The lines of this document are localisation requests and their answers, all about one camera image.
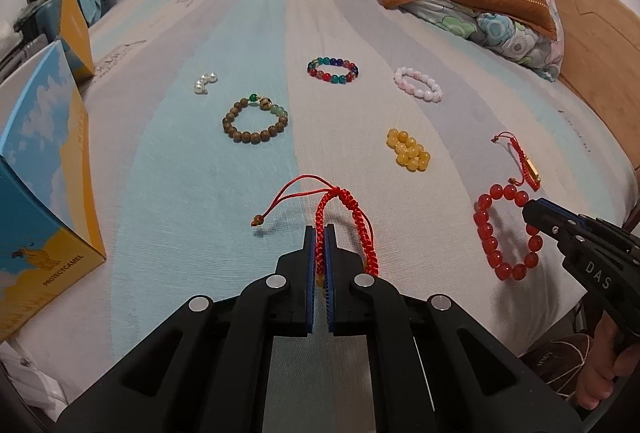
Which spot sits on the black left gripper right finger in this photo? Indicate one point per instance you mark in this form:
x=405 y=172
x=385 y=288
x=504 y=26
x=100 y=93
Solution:
x=357 y=303

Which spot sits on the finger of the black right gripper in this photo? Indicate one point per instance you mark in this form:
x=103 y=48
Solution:
x=551 y=219

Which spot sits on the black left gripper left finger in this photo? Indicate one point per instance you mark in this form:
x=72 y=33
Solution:
x=281 y=303

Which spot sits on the person's right hand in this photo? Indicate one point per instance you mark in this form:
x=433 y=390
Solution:
x=602 y=366

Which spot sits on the brown slipper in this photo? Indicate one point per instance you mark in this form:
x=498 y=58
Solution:
x=558 y=362

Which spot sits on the floral quilt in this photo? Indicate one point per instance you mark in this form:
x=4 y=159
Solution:
x=502 y=34

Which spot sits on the wooden headboard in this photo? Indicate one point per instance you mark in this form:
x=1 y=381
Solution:
x=601 y=64

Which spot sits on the blue yellow cardboard box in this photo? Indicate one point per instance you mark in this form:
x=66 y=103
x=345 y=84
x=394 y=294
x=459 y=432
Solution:
x=50 y=234

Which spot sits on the light blue cloth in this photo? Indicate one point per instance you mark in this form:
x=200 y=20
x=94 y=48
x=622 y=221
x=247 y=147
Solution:
x=91 y=10

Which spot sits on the teal suitcase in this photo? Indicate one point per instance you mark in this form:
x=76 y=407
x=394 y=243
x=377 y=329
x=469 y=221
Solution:
x=40 y=18

